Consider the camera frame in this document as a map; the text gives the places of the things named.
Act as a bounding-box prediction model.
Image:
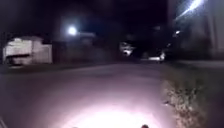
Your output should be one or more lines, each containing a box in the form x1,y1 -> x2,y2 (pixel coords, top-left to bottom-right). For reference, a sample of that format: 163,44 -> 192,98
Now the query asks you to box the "grey asphalt road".
0,61 -> 178,128

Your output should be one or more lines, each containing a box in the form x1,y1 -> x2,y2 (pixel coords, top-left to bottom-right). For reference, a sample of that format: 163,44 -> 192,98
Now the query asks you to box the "street lamp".
66,25 -> 79,37

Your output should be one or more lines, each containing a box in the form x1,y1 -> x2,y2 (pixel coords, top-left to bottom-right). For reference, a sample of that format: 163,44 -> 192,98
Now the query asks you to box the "grass verge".
161,62 -> 224,128

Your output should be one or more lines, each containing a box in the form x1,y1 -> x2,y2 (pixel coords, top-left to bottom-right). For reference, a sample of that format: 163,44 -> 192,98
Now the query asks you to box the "building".
166,0 -> 224,62

